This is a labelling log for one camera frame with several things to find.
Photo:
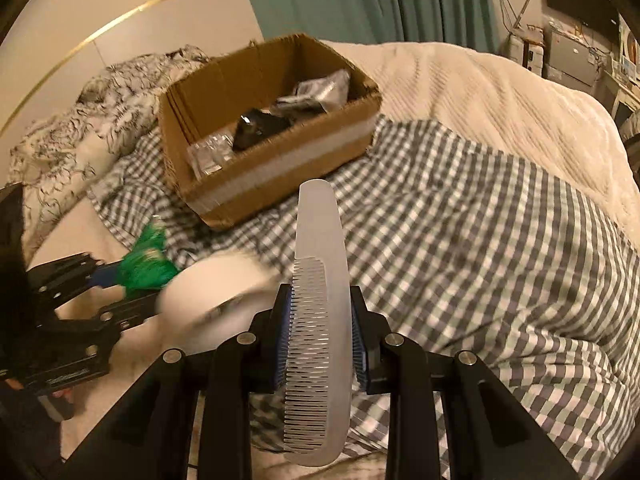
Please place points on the white tape roll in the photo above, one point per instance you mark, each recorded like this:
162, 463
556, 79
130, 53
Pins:
210, 305

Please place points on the floral patterned duvet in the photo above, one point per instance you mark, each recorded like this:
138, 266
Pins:
100, 105

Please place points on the cream textured blanket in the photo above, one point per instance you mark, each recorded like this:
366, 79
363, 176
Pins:
475, 95

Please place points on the grey checkered cloth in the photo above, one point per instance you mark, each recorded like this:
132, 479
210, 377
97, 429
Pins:
475, 235

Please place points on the brown cardboard box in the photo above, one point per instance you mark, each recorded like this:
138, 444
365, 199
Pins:
280, 170

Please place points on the white vanity desk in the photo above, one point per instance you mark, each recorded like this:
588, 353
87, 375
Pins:
620, 95

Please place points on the black television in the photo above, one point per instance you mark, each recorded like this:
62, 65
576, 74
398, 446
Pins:
580, 0

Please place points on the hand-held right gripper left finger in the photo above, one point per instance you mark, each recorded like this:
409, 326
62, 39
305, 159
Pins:
282, 340

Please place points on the translucent white comb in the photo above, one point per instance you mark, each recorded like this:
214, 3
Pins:
320, 270

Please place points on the black glossy jar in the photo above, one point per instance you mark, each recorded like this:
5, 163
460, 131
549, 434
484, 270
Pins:
260, 130

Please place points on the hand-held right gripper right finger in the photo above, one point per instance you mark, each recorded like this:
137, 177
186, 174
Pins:
359, 340

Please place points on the silver blister pack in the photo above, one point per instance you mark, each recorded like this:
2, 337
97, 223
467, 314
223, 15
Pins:
210, 155

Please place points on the white floor appliance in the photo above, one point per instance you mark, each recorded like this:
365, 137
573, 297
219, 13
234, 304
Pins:
525, 55

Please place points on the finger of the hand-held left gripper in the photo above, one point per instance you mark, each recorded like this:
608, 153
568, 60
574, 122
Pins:
75, 275
130, 312

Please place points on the green foil packet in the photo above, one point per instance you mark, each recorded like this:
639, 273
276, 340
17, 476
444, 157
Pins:
147, 265

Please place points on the grey cabinet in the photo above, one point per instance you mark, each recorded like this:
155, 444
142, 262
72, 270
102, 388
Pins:
575, 55

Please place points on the white bag with dark border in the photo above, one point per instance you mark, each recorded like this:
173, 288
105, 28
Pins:
320, 90

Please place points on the oval white-framed mirror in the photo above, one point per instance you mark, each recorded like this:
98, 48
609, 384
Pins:
631, 47

